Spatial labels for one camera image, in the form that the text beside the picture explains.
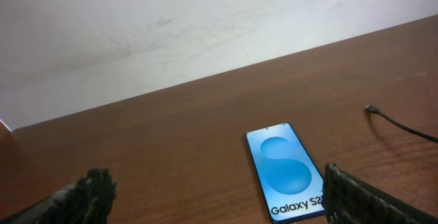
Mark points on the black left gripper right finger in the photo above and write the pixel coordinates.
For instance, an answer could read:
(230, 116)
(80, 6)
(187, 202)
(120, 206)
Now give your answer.
(347, 199)

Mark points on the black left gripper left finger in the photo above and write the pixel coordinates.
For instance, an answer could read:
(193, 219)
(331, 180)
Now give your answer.
(89, 200)

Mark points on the blue Galaxy smartphone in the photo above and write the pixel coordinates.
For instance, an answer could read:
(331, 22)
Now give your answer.
(290, 181)

